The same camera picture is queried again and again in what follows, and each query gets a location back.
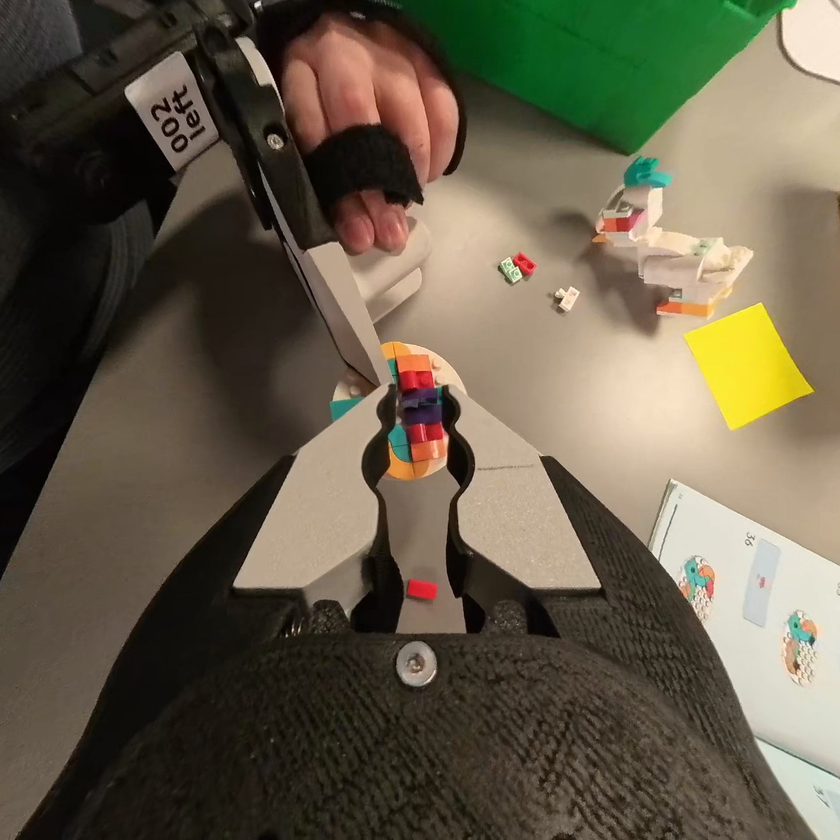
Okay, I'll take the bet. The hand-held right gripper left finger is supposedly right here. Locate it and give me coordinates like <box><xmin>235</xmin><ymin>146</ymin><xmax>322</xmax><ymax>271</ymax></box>
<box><xmin>233</xmin><ymin>384</ymin><xmax>396</xmax><ymax>616</ymax></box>

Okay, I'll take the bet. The yellow sticky note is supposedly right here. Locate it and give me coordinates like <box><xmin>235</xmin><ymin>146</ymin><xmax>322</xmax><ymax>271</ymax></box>
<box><xmin>684</xmin><ymin>302</ymin><xmax>815</xmax><ymax>431</ymax></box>

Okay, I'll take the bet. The stack of green storage bins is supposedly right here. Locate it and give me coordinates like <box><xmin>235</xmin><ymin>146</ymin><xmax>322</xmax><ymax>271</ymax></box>
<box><xmin>400</xmin><ymin>0</ymin><xmax>798</xmax><ymax>155</ymax></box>

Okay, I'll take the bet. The person's left hand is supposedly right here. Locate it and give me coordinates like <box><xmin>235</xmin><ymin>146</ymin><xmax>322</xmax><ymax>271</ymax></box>
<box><xmin>279</xmin><ymin>16</ymin><xmax>460</xmax><ymax>257</ymax></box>

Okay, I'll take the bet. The white lego model with coloured bricks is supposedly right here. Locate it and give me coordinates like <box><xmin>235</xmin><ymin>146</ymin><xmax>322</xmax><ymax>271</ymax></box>
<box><xmin>330</xmin><ymin>341</ymin><xmax>468</xmax><ymax>483</ymax></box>

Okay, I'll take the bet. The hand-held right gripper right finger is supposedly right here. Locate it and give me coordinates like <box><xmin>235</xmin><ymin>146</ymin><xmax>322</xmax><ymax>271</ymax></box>
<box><xmin>441</xmin><ymin>385</ymin><xmax>602</xmax><ymax>601</ymax></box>

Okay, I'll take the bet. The lego instruction booklet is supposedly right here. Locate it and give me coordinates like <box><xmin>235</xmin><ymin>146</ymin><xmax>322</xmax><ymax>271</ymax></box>
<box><xmin>648</xmin><ymin>479</ymin><xmax>840</xmax><ymax>840</ymax></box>

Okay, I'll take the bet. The white rounded stand base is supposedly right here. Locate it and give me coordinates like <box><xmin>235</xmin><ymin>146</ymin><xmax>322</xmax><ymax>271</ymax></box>
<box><xmin>777</xmin><ymin>0</ymin><xmax>840</xmax><ymax>83</ymax></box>

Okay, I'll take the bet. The white lego bird model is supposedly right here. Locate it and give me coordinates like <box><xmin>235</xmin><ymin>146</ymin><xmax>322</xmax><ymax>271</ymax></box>
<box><xmin>592</xmin><ymin>155</ymin><xmax>754</xmax><ymax>320</ymax></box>

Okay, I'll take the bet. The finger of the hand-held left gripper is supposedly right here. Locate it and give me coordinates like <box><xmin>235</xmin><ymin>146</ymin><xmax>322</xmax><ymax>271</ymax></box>
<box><xmin>307</xmin><ymin>241</ymin><xmax>386</xmax><ymax>388</ymax></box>
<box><xmin>281</xmin><ymin>223</ymin><xmax>350</xmax><ymax>361</ymax></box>

